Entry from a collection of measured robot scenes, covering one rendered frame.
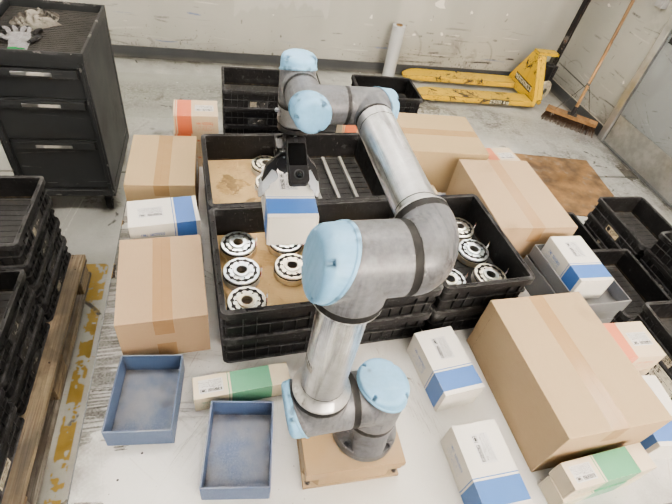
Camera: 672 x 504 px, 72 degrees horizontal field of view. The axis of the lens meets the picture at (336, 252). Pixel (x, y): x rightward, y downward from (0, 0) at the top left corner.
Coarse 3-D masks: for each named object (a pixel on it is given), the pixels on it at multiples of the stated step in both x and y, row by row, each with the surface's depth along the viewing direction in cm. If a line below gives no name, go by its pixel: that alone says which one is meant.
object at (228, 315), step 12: (216, 240) 127; (216, 252) 126; (216, 264) 121; (216, 276) 118; (228, 312) 111; (240, 312) 111; (252, 312) 112; (264, 312) 113; (276, 312) 114; (288, 312) 116
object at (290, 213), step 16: (272, 192) 113; (288, 192) 113; (304, 192) 114; (272, 208) 108; (288, 208) 109; (304, 208) 110; (272, 224) 108; (288, 224) 109; (304, 224) 110; (272, 240) 112; (288, 240) 112; (304, 240) 113
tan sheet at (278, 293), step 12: (264, 240) 144; (264, 252) 140; (264, 264) 137; (264, 276) 134; (228, 288) 128; (264, 288) 130; (276, 288) 131; (288, 288) 132; (300, 288) 132; (276, 300) 128; (288, 300) 129; (300, 300) 129
